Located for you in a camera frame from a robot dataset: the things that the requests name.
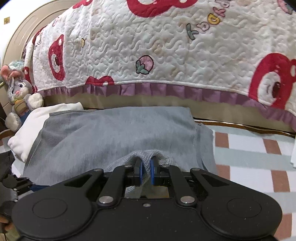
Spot grey knitted sweater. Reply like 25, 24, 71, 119
23, 106, 217, 197

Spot white folded garment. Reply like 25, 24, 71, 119
8, 102, 83, 163

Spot grey bunny plush toy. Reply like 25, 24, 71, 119
1, 65, 44, 132

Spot checkered bed sheet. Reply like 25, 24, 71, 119
199, 124, 295, 240

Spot beige curved headboard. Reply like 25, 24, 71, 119
1, 0, 78, 66

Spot white red quilted bedspread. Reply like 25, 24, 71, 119
24, 1, 295, 128

